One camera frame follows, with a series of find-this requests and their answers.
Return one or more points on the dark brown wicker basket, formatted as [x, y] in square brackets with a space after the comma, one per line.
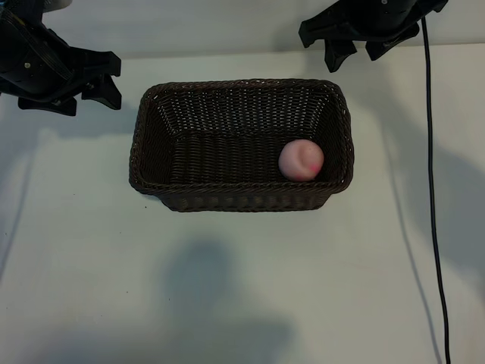
[227, 163]

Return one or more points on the pink peach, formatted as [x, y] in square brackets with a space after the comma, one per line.
[299, 161]

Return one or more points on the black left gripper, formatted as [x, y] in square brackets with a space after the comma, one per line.
[22, 76]

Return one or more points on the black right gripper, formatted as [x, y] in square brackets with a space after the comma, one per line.
[371, 17]

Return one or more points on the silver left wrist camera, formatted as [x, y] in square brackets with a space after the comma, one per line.
[57, 3]

